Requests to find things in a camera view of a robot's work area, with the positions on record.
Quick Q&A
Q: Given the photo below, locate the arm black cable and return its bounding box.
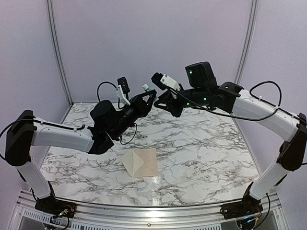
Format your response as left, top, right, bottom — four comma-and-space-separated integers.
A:
165, 80, 307, 166
0, 81, 139, 159

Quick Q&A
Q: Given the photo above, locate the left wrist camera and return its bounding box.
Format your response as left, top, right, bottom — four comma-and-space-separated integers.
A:
117, 77, 130, 105

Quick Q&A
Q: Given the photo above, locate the right aluminium corner post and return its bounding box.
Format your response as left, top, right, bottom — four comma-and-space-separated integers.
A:
235, 0, 259, 84

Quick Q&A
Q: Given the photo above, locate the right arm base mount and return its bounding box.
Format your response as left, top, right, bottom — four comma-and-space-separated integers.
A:
220, 182, 263, 219

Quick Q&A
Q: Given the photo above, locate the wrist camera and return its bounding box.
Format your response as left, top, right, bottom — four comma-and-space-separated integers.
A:
117, 77, 130, 105
151, 72, 181, 91

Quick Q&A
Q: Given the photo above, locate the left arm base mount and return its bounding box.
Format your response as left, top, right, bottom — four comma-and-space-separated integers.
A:
33, 182, 76, 219

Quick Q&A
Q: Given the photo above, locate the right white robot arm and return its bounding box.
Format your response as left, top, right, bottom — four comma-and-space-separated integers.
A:
151, 61, 307, 215

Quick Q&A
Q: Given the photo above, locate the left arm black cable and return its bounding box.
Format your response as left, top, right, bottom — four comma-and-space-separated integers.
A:
0, 81, 139, 159

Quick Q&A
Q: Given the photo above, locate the small green white sticker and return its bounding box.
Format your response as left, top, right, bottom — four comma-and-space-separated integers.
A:
142, 84, 152, 93

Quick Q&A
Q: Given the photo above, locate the left aluminium corner post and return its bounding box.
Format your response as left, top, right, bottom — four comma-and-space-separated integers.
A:
46, 0, 73, 107

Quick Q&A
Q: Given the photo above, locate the aluminium front rail frame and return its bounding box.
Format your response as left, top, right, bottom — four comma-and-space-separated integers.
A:
8, 190, 289, 230

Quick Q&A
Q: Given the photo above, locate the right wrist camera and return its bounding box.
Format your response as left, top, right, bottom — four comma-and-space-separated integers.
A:
151, 72, 181, 91

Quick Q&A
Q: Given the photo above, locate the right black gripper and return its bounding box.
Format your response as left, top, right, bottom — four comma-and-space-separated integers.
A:
153, 86, 209, 118

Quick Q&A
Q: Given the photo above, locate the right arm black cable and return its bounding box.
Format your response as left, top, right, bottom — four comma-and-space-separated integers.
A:
165, 80, 307, 166

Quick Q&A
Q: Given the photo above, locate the aluminium corner post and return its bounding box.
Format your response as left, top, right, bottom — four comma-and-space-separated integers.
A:
235, 0, 259, 84
46, 0, 73, 107

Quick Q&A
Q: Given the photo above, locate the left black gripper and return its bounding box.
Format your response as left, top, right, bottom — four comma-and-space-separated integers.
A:
110, 90, 157, 139

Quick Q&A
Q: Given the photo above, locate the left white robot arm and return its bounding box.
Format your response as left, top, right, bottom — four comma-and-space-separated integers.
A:
4, 90, 156, 213

